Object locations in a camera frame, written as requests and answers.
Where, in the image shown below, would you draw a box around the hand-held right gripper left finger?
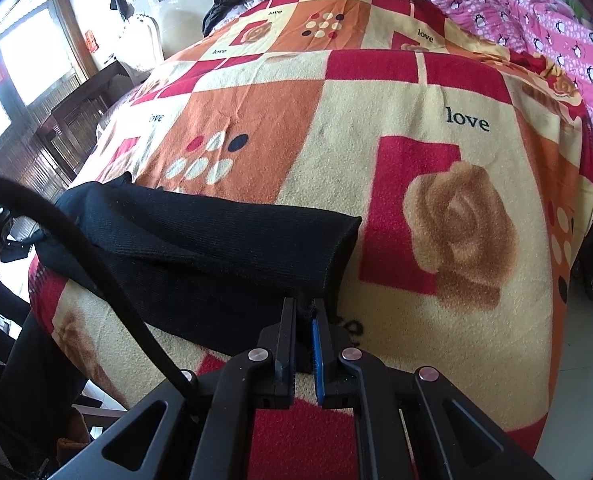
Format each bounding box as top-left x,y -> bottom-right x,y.
41,299 -> 297,480

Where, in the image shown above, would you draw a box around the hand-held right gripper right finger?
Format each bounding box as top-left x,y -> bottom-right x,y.
312,300 -> 557,480

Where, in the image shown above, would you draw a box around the black pants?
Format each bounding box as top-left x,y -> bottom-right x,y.
34,172 -> 363,373

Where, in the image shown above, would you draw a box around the person's leg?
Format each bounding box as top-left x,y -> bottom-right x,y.
0,305 -> 92,480

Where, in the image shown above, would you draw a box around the dark wooden desk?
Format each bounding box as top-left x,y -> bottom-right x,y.
36,60 -> 127,181

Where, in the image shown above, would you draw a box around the wooden framed window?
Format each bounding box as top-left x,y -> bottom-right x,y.
0,0 -> 92,161

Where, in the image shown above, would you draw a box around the red orange printed blanket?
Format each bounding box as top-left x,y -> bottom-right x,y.
26,0 -> 593,480

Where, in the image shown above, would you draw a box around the white bag on desk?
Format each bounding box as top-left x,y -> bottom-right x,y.
121,12 -> 164,86

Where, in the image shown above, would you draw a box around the pink penguin print quilt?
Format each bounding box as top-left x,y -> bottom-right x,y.
411,0 -> 593,181

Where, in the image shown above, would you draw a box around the black cable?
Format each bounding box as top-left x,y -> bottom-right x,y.
0,170 -> 200,396

